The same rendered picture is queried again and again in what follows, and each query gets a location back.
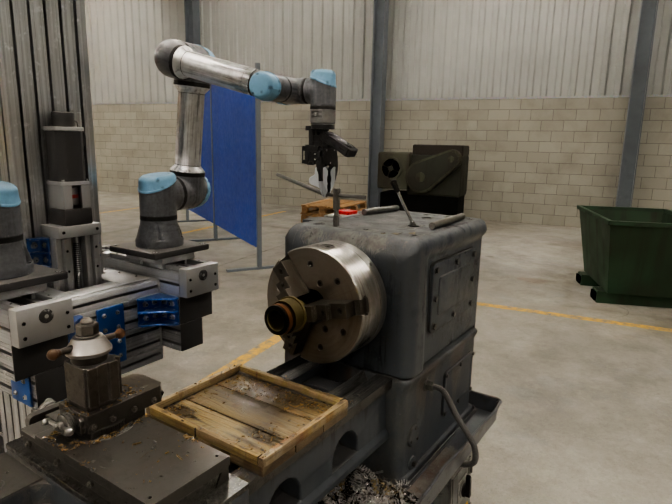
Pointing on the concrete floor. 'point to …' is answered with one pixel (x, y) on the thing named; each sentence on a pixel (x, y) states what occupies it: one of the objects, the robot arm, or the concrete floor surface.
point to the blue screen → (232, 168)
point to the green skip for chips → (627, 255)
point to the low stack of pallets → (329, 207)
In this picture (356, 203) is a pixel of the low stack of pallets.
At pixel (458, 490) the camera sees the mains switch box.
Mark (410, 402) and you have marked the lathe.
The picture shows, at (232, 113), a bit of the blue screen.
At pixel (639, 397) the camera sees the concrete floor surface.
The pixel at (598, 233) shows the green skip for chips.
